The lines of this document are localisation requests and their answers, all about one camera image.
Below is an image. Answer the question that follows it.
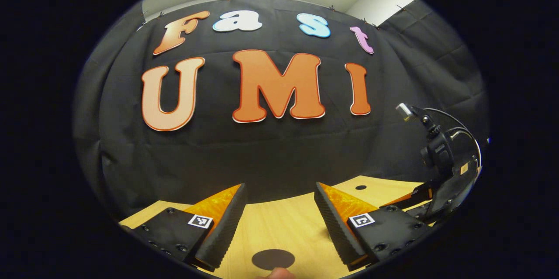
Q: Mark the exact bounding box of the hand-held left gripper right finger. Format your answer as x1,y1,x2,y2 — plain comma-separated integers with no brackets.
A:
314,182,433,272

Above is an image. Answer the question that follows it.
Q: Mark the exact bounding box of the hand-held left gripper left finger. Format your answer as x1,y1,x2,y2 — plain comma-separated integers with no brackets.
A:
130,183,248,272

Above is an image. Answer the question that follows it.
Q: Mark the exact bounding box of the dark brown round coaster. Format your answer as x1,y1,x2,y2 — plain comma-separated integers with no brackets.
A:
252,249,295,270

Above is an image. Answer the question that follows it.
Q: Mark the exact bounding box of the light wooden desktop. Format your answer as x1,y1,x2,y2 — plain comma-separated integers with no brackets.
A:
119,176,481,279

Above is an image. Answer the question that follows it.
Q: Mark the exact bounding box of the black backdrop cloth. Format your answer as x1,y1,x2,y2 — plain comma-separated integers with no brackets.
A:
72,0,490,218

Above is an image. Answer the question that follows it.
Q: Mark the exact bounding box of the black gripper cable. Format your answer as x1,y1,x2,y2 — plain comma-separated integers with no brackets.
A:
424,108,482,168

